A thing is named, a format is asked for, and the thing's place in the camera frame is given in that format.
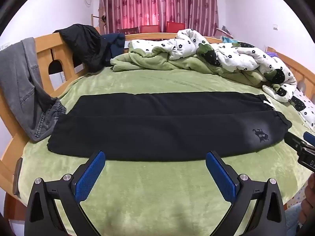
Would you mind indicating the white floral quilt green lining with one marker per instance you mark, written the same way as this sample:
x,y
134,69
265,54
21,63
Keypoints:
x,y
196,51

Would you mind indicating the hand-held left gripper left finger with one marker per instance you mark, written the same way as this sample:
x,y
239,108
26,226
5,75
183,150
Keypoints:
x,y
89,174

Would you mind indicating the black pants with white stripes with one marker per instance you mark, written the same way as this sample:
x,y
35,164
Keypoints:
x,y
160,125

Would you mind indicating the navy blue garment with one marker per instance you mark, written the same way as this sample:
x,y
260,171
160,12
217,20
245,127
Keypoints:
x,y
115,45

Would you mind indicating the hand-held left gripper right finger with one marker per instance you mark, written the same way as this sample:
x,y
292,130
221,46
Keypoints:
x,y
220,174

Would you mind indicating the wooden bed frame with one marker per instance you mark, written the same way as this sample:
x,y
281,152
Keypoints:
x,y
61,56

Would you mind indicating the white floral pillow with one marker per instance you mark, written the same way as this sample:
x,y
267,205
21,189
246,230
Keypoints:
x,y
305,108

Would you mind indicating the green fleece bed sheet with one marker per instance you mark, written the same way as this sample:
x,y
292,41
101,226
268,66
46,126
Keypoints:
x,y
152,191

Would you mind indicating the person's leg in jeans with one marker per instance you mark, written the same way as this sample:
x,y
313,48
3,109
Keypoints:
x,y
294,218

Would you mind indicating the red patterned curtain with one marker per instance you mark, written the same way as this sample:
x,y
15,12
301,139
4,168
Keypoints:
x,y
147,2

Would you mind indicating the grey jeans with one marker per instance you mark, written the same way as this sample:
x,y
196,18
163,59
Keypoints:
x,y
22,83

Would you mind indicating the red chair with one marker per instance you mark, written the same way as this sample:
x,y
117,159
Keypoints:
x,y
150,28
175,26

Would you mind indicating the wooden coat rack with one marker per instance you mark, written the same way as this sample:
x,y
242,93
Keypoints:
x,y
98,22

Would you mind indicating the black jacket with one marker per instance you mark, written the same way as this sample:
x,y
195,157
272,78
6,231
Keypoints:
x,y
83,44

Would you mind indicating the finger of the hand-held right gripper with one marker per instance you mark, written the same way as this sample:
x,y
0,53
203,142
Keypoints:
x,y
309,137
294,141

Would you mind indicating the purple cloth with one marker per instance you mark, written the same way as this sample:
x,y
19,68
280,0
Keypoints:
x,y
271,54

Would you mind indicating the person's right hand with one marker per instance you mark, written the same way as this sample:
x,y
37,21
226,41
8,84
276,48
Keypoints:
x,y
309,201

